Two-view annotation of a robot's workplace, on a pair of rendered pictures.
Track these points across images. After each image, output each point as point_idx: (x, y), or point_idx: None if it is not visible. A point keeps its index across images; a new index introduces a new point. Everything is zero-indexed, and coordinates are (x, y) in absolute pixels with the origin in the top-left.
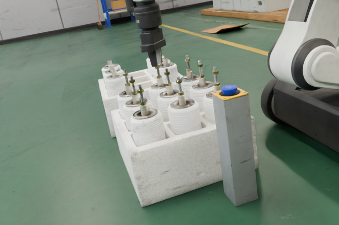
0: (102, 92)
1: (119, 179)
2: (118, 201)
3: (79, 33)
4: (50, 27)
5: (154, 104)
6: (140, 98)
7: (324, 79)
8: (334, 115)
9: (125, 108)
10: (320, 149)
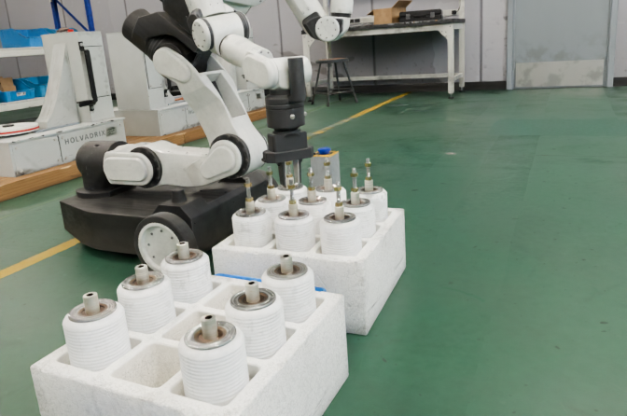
0: (312, 325)
1: (402, 298)
2: (422, 279)
3: None
4: None
5: (314, 234)
6: (369, 172)
7: None
8: (245, 191)
9: (373, 203)
10: None
